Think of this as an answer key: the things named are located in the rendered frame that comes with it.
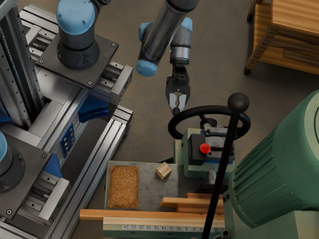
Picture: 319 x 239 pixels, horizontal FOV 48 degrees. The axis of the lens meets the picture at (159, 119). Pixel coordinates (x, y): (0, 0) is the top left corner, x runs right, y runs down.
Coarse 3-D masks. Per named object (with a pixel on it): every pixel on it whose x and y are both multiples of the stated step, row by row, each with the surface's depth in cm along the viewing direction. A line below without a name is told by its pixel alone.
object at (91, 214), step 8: (80, 216) 93; (88, 216) 94; (96, 216) 94; (104, 216) 94; (112, 216) 95; (120, 216) 95; (128, 216) 95; (136, 216) 96; (144, 216) 96; (152, 216) 96; (160, 216) 96; (168, 216) 97; (176, 216) 97; (184, 216) 97
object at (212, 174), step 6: (210, 168) 103; (210, 174) 102; (210, 180) 101; (198, 186) 99; (204, 186) 96; (210, 186) 97; (222, 186) 97; (198, 192) 99; (204, 192) 99; (210, 192) 99; (222, 192) 99
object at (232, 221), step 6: (228, 192) 91; (228, 198) 90; (228, 204) 90; (228, 210) 90; (234, 210) 87; (228, 216) 89; (234, 216) 86; (228, 222) 89; (234, 222) 86; (240, 222) 86; (228, 228) 89; (234, 228) 85; (240, 228) 85; (246, 228) 85; (234, 234) 85; (240, 234) 84
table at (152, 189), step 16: (176, 144) 114; (176, 160) 112; (144, 176) 105; (176, 176) 106; (144, 192) 103; (160, 192) 104; (176, 192) 104; (192, 192) 105; (112, 208) 99; (128, 208) 100; (144, 208) 101; (160, 208) 101
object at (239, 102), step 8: (232, 96) 57; (240, 96) 56; (232, 104) 57; (240, 104) 56; (248, 104) 57; (232, 112) 58; (240, 112) 57; (232, 120) 59; (232, 128) 59; (232, 136) 60; (224, 144) 61; (232, 144) 61; (224, 152) 62; (224, 160) 62; (224, 168) 63; (216, 176) 64; (216, 184) 65; (216, 192) 65; (216, 200) 66; (208, 208) 68; (208, 216) 68; (208, 224) 69; (208, 232) 70
